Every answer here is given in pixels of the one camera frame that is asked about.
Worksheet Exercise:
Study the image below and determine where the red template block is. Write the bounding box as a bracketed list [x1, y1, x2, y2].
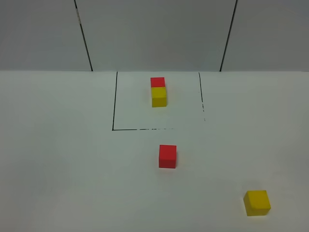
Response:
[151, 77, 166, 88]

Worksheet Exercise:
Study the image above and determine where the yellow template block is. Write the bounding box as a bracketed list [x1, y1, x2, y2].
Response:
[151, 87, 167, 107]

